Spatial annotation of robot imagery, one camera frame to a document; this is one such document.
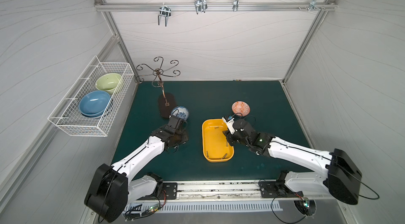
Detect yellow plastic storage box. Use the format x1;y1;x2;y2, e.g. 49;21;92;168
202;119;235;163

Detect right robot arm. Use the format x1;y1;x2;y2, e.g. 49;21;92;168
222;117;362;205

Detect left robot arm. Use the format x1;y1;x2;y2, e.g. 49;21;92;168
84;115;188;223

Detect blue white floral bowl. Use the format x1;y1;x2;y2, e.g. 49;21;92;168
170;106;189;121

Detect metal mug tree stand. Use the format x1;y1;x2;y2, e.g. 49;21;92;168
136;56;181;118

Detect red white patterned bowl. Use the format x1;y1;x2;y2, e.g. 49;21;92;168
232;101;251;117

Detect green mat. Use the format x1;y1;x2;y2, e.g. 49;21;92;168
105;80;326;182

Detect green ceramic bowl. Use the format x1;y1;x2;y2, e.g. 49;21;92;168
95;73;124;96

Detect blue ceramic plate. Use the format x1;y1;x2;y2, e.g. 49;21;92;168
78;91;113;118

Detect double prong metal hook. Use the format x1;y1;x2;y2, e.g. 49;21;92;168
158;5;171;27

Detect looped metal hook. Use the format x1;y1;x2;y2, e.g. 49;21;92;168
194;0;208;14

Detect small metal hook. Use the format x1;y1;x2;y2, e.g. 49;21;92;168
233;0;239;12

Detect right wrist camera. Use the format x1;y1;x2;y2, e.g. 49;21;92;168
222;116;235;135

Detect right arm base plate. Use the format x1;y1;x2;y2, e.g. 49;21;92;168
258;180;304;198

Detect aluminium front rail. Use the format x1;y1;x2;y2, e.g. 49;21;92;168
88;178;348;205

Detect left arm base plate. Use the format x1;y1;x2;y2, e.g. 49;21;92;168
156;182;178;200

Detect white vented cable duct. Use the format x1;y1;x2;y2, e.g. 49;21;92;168
123;201;284;214

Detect black cable right base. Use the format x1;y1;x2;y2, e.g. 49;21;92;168
257;178;317;224

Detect white wire basket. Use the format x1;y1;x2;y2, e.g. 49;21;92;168
48;57;135;137

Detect left base wires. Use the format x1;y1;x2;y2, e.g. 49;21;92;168
122;189;167;221

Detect aluminium cross rail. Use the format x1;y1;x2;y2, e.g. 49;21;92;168
95;2;338;13

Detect metal hook bracket right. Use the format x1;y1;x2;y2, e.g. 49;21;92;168
297;0;326;12

